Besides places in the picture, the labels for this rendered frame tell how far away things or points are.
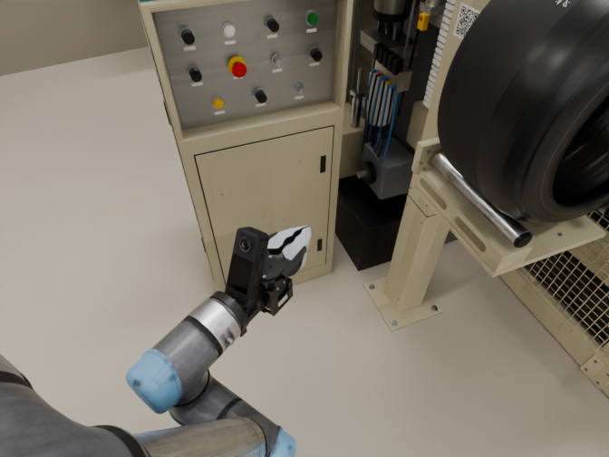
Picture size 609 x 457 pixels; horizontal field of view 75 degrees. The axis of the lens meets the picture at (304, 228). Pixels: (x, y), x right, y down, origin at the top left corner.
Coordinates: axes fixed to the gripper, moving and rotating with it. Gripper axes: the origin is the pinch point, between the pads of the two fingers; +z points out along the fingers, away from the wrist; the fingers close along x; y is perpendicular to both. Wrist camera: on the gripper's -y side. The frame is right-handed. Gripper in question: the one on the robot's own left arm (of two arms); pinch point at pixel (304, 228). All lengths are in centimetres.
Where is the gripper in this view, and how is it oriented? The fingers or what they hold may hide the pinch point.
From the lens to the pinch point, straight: 69.8
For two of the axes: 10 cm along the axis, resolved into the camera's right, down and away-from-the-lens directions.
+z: 6.0, -5.7, 5.6
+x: 8.0, 3.7, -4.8
